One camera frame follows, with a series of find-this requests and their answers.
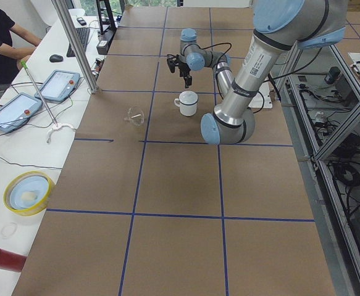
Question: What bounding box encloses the clear glass funnel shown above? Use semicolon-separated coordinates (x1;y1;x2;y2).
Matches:
124;106;145;126

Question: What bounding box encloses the white enamel cup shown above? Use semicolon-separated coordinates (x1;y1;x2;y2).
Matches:
174;98;198;117

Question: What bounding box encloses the black computer mouse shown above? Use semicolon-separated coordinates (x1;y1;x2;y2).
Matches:
49;54;64;63

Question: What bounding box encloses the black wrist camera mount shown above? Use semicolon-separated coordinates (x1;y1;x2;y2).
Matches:
166;54;179;73

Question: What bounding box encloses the white ceramic lid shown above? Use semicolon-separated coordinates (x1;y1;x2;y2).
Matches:
179;91;198;105

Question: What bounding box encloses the red cylinder bottle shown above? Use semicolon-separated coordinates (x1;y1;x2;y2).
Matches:
0;249;27;273

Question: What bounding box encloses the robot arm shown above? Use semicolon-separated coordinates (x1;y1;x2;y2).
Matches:
176;1;348;144

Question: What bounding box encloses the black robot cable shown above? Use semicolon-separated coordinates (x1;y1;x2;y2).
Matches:
198;42;288;113

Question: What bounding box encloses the far teach pendant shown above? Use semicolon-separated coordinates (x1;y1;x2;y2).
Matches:
38;70;80;103

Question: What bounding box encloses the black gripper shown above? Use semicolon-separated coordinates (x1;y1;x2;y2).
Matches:
178;61;193;88

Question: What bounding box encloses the seated person in black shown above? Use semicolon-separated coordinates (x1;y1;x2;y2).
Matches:
0;9;42;84

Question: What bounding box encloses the near teach pendant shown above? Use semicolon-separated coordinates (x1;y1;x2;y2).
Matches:
0;92;43;133

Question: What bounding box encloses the aluminium frame post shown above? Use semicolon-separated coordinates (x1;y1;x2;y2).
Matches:
52;0;98;94

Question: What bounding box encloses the black keyboard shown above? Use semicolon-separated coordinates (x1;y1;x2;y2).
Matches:
66;27;91;58

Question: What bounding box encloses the reacher grabber stick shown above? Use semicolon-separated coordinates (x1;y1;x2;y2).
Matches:
20;61;76;144

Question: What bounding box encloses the teach pendant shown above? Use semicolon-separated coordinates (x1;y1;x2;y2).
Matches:
38;70;80;103
0;92;43;133

